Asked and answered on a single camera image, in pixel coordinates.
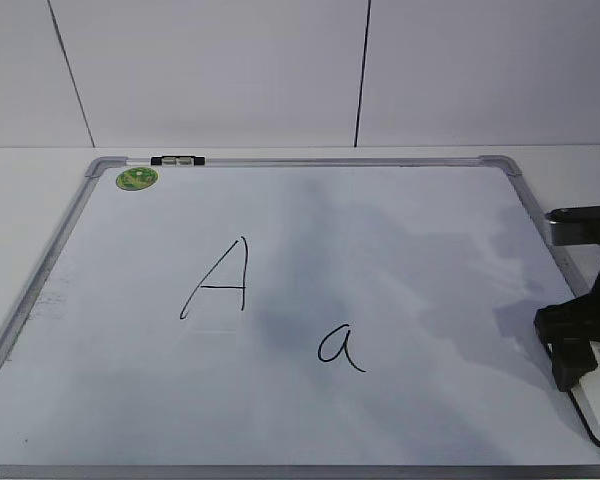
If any white whiteboard with grey frame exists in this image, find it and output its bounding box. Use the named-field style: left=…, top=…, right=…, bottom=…
left=0, top=156, right=600, bottom=479

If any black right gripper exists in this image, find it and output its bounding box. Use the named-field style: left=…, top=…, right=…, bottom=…
left=534, top=270, right=600, bottom=392

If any black hanging clip on frame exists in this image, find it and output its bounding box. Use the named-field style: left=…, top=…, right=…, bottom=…
left=150, top=155, right=206, bottom=166

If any round green magnet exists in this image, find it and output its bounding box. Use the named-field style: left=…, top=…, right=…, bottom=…
left=115, top=167, right=159, bottom=191

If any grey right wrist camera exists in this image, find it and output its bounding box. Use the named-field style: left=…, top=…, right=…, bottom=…
left=545, top=206, right=600, bottom=246

